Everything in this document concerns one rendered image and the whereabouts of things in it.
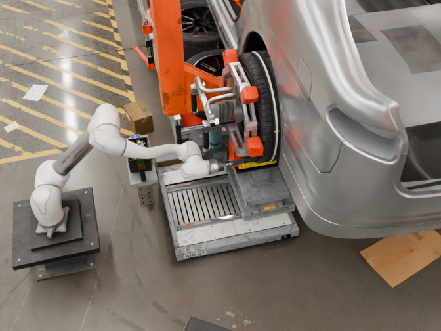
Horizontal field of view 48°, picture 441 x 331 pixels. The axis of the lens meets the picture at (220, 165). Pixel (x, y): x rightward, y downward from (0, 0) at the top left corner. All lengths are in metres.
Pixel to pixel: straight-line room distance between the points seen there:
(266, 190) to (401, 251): 0.98
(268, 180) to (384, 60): 1.07
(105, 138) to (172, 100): 0.84
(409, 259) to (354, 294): 0.48
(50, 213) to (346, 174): 1.73
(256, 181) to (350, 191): 1.34
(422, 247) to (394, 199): 1.43
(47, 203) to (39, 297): 0.65
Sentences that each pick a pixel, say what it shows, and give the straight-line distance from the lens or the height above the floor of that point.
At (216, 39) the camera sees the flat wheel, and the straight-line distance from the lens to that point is 4.28.
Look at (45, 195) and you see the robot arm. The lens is 3.03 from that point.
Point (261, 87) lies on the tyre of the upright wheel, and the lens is 2.72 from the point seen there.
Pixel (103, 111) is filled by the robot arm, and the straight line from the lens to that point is 2.81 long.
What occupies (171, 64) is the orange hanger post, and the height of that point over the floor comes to 0.95.
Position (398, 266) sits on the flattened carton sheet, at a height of 0.01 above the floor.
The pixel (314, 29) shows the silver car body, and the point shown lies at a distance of 2.18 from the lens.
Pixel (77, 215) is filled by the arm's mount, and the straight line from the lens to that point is 3.23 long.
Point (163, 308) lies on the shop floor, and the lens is 3.16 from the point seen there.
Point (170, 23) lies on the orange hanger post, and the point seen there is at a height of 1.23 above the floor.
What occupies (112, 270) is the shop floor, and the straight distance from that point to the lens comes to 3.35.
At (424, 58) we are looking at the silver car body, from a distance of 3.33.
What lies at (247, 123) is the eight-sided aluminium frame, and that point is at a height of 0.97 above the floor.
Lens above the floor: 2.79
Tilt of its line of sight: 47 degrees down
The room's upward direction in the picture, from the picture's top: straight up
